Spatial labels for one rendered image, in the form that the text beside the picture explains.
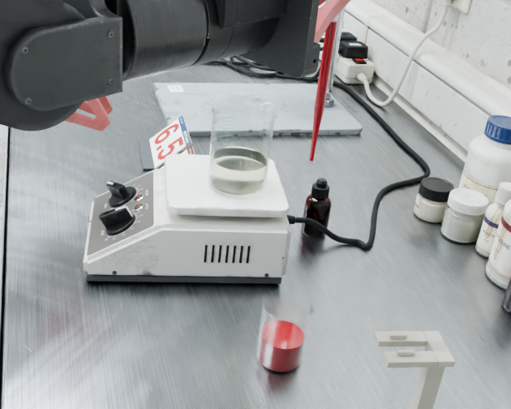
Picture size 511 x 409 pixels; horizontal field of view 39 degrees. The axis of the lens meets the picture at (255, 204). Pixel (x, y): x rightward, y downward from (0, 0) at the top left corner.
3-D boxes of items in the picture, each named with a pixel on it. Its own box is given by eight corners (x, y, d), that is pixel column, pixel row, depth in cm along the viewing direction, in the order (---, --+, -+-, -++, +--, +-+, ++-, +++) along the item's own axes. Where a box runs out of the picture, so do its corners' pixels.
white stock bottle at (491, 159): (474, 198, 97) (499, 106, 91) (520, 222, 92) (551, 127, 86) (440, 211, 93) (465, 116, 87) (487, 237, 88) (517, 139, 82)
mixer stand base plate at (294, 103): (172, 137, 104) (172, 130, 104) (151, 88, 121) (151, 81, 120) (364, 134, 113) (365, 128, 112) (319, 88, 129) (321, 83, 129)
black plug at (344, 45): (333, 58, 132) (336, 46, 131) (325, 50, 136) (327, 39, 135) (369, 58, 134) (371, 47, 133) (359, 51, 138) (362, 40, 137)
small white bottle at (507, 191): (486, 242, 87) (505, 177, 83) (509, 255, 85) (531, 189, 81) (469, 249, 85) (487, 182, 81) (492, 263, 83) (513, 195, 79)
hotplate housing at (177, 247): (83, 286, 71) (82, 214, 67) (92, 218, 82) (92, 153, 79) (305, 289, 75) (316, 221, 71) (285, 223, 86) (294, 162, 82)
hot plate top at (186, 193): (165, 214, 69) (166, 206, 69) (164, 159, 79) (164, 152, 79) (289, 218, 71) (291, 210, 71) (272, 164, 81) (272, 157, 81)
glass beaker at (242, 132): (235, 210, 70) (243, 129, 66) (191, 184, 74) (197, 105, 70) (284, 191, 75) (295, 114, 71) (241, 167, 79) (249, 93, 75)
